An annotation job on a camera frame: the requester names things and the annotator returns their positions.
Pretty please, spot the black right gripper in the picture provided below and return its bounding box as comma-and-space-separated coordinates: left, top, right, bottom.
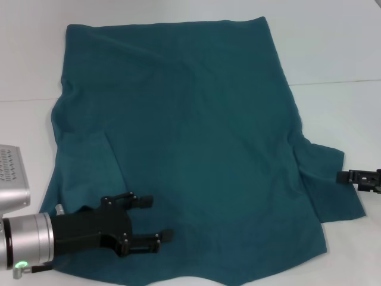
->
336, 169, 381, 194

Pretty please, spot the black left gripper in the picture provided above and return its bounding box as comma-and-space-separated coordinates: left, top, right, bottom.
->
49, 192, 175, 259

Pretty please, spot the teal blue t-shirt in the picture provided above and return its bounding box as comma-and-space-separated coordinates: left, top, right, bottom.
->
38, 16, 367, 286

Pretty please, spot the left gripper cable with connector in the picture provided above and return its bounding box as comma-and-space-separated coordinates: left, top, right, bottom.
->
11, 203, 65, 272

